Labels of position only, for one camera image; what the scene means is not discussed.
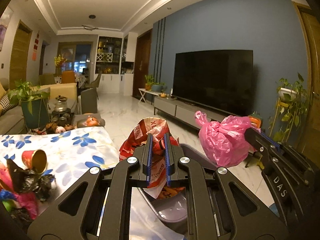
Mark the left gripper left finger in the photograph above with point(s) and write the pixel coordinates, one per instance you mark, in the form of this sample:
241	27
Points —
97	205

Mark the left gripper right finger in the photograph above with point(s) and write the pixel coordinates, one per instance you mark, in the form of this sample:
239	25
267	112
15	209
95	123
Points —
219	205

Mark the black plastic bag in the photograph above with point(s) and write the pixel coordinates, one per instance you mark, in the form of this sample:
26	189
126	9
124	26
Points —
27	181

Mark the pink plastic bag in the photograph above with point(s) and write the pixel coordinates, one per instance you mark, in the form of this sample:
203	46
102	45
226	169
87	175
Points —
224	142

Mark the red gold paper cup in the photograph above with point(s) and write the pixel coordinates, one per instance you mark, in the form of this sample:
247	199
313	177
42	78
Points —
35	160

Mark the blue foam net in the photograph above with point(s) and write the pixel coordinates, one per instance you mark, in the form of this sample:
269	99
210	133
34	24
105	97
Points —
6	195

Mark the red snack bag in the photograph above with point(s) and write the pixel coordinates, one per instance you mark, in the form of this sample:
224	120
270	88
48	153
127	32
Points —
157	127

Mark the dark grey trash bin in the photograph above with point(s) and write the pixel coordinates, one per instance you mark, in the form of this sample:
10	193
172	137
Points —
172	212

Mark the floral blue white tablecloth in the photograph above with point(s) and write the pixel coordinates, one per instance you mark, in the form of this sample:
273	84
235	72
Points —
69	154

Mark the orange retro radio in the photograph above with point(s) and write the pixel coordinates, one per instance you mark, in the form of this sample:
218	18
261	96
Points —
256	120

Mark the gold plant stand with vine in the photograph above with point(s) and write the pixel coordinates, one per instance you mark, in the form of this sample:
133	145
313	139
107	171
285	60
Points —
291	108

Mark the grey tv cabinet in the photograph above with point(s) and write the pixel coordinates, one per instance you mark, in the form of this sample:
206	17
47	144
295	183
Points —
184	112

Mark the glass teapot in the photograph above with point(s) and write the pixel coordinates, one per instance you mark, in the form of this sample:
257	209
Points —
60	104

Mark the grey sectional sofa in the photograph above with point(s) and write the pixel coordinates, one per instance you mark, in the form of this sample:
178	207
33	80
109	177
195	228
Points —
12	119

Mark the potted plant teal pot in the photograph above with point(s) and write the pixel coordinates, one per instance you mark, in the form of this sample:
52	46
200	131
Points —
34	103

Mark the grey armchair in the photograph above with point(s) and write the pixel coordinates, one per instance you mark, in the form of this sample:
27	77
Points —
88	101

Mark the large black television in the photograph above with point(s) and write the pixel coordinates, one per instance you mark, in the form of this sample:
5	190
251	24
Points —
219	79

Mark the white folding side table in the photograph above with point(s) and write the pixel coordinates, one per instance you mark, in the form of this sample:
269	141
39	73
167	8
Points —
143	92

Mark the dark wooden door right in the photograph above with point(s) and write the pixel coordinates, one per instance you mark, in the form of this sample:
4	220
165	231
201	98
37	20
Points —
141	66

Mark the display cabinet with shelves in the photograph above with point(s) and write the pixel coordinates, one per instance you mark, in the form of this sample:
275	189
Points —
113	64

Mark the wooden door left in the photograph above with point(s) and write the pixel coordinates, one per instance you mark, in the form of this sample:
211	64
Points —
19	54

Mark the purple landscape painting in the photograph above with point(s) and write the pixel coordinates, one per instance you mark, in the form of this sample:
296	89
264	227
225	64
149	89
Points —
4	23

